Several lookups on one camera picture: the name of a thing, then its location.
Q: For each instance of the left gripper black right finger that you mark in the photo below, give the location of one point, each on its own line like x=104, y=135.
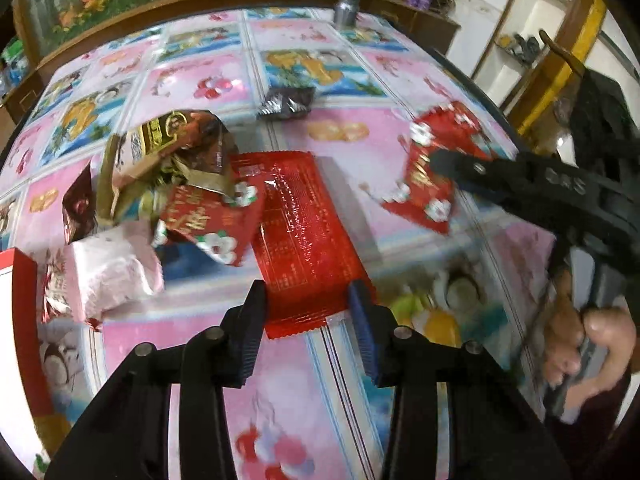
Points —
x=493, y=432

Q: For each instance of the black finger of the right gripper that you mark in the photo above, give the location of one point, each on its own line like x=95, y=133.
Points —
x=528, y=179

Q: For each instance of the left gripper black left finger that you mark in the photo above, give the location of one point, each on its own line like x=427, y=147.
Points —
x=123, y=433

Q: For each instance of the white pink-edged snack packet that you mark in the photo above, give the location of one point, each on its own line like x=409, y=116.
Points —
x=101, y=272

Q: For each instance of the brown Manny chocolate packet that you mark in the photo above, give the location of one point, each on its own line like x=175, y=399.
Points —
x=79, y=208

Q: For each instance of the dark purple snack packet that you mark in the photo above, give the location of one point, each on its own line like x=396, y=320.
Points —
x=285, y=103

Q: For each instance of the brown gold coffee packet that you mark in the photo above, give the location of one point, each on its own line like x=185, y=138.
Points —
x=191, y=147

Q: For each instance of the red gift box tray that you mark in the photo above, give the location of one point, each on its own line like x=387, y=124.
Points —
x=30, y=425

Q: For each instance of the wooden sideboard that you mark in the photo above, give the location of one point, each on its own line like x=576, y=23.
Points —
x=427, y=29

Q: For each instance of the colourful fruit pattern tablecloth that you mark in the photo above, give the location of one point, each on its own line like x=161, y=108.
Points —
x=449, y=265

